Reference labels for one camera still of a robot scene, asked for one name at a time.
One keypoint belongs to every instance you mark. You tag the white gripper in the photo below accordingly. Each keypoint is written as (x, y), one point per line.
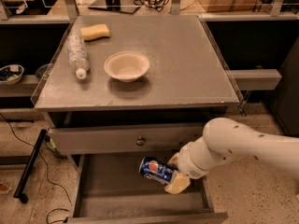
(186, 163)

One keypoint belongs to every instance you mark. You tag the blue pepsi can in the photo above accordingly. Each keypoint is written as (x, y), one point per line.
(156, 170)

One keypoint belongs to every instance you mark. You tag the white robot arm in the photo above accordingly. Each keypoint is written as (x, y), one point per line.
(224, 140)

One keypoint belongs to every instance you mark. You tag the round metal drawer knob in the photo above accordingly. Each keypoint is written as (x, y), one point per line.
(141, 141)

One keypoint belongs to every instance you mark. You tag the grey top drawer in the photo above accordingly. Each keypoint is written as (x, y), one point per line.
(118, 139)

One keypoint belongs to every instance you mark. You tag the open grey middle drawer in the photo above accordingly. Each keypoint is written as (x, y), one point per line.
(110, 190)

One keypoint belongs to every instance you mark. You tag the grey drawer cabinet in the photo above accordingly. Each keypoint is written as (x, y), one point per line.
(148, 89)

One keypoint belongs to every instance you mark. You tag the grey side shelf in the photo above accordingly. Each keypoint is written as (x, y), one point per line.
(255, 79)

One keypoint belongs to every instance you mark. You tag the white paper bowl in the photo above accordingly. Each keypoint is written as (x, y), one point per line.
(127, 66)

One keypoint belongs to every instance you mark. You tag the black bar on floor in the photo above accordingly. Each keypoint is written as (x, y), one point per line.
(19, 192)

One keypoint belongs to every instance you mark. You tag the clear plastic water bottle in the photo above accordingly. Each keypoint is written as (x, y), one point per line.
(77, 56)

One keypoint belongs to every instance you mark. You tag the yellow sponge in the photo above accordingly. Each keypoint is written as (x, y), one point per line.
(94, 32)

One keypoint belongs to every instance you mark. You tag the black monitor stand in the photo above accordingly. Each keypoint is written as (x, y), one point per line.
(120, 6)

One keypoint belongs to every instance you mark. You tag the bowl with dark items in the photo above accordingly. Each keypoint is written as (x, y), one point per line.
(11, 74)

